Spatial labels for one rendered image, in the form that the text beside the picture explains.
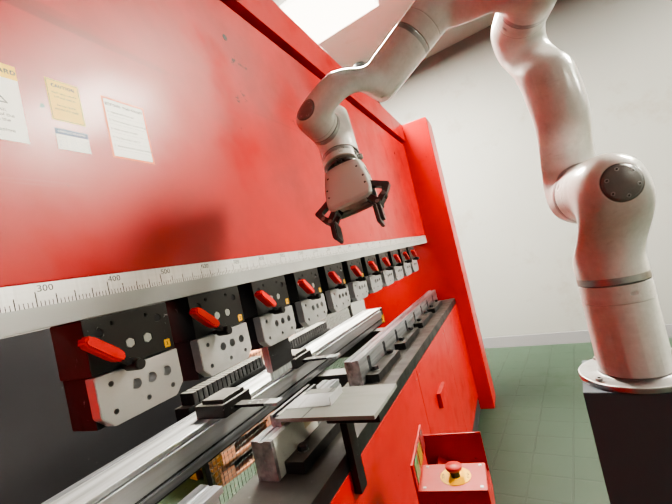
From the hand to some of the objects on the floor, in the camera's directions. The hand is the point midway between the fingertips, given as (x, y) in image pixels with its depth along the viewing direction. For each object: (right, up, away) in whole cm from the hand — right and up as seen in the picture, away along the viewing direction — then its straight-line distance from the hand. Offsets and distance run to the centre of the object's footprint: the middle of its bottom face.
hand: (359, 228), depth 74 cm
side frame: (+84, -132, +237) cm, 284 cm away
